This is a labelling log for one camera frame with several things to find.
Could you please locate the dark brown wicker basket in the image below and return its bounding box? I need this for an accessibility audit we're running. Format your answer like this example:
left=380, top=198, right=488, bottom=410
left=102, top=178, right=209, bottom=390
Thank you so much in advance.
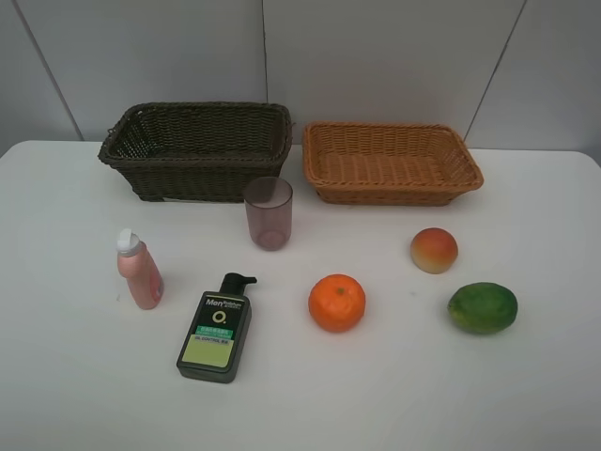
left=99, top=101, right=292, bottom=203

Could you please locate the translucent purple plastic cup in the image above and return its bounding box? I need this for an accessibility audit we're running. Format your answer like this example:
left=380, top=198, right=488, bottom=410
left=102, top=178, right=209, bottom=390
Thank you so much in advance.
left=243, top=177, right=293, bottom=251

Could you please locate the pink bottle white cap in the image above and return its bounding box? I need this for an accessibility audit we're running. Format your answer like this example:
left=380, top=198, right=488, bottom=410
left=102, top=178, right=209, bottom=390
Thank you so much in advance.
left=116, top=228, right=163, bottom=310

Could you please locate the dark green pump bottle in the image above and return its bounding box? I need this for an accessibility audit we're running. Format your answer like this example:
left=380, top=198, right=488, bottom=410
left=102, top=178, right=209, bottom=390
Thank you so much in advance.
left=177, top=272, right=257, bottom=383

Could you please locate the orange mandarin fruit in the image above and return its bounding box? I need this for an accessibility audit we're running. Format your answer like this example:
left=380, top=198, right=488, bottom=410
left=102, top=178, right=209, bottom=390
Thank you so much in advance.
left=308, top=274, right=366, bottom=333

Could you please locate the light orange wicker basket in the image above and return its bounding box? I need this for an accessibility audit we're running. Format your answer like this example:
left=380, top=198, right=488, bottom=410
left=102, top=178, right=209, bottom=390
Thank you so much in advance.
left=302, top=121, right=484, bottom=207

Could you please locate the red yellow peach fruit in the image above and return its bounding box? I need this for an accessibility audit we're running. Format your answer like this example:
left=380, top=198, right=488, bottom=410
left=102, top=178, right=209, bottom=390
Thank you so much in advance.
left=410, top=227, right=458, bottom=274

